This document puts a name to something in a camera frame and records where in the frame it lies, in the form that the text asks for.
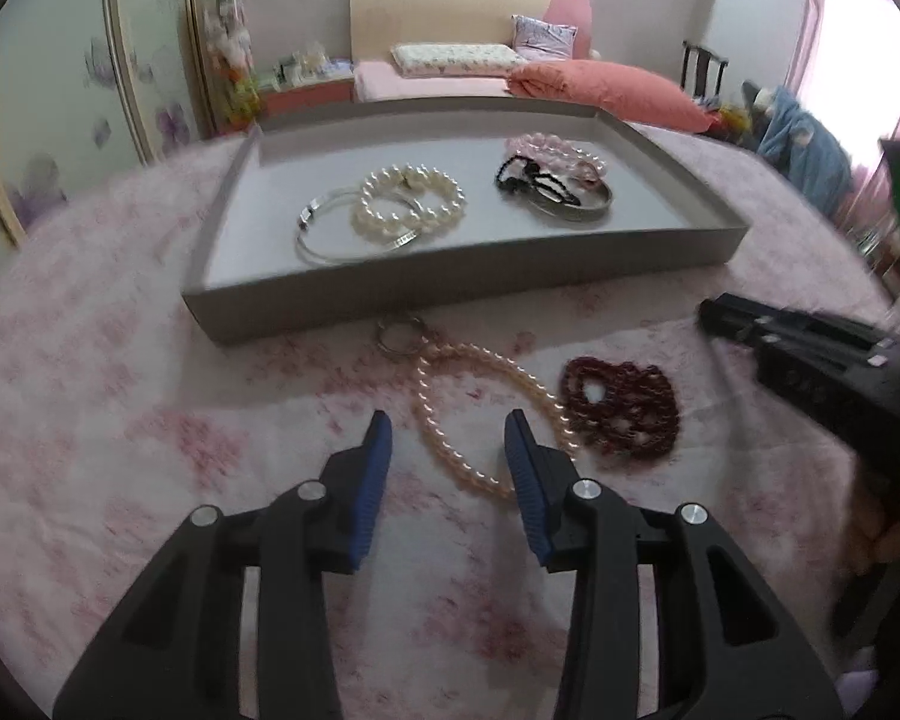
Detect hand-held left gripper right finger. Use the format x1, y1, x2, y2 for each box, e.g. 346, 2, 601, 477
504, 409, 845, 720

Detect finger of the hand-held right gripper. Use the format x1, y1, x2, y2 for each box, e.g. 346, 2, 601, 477
699, 302, 886, 362
712, 292, 900, 340

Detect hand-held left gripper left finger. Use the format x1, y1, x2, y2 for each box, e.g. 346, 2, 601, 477
52, 410, 393, 720

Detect pink pearl strand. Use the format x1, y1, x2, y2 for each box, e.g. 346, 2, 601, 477
412, 340, 572, 500

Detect dark red bead bracelet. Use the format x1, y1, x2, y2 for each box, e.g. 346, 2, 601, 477
558, 356, 683, 461

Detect wide silver cuff bangle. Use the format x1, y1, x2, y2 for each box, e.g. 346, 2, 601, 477
521, 172, 617, 223

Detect grey cardboard tray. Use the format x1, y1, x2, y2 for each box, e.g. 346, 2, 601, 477
181, 94, 751, 348

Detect pink bead bracelet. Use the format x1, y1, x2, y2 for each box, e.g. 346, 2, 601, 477
505, 132, 609, 185

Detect black bead bracelet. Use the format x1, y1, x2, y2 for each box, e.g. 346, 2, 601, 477
493, 152, 583, 208

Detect thin silver bangle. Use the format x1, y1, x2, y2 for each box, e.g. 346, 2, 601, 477
294, 191, 429, 266

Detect white pearl bracelet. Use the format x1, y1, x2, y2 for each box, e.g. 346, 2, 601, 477
351, 163, 468, 245

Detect red and yellow toys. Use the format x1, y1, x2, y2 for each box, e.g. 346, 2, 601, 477
711, 103, 755, 137

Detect pink floral tablecloth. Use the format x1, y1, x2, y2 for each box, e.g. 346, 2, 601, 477
0, 136, 900, 720

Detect coral pink pillow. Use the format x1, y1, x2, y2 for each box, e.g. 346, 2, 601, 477
508, 59, 722, 135

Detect dark wooden chair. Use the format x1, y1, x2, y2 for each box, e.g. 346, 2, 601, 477
678, 40, 729, 103

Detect pink curtain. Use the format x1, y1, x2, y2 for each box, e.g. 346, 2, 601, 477
783, 0, 900, 192

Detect small purple pillow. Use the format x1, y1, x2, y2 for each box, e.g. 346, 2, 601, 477
511, 13, 579, 60

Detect floral pillow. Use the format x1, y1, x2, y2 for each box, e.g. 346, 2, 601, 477
389, 43, 528, 80

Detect bed with pink sheet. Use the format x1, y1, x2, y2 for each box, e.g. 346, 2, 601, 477
352, 52, 721, 137

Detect pink nightstand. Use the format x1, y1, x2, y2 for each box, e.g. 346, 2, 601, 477
254, 75, 358, 118

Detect beige and pink headboard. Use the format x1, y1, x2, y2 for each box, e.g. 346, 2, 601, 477
349, 0, 594, 65

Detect tower of plush toys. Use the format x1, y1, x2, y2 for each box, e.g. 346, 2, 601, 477
203, 0, 260, 126

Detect wardrobe with floral glass doors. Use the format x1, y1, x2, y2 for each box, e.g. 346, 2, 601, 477
0, 0, 220, 250

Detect metal key ring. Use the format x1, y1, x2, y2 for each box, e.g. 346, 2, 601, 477
376, 314, 429, 356

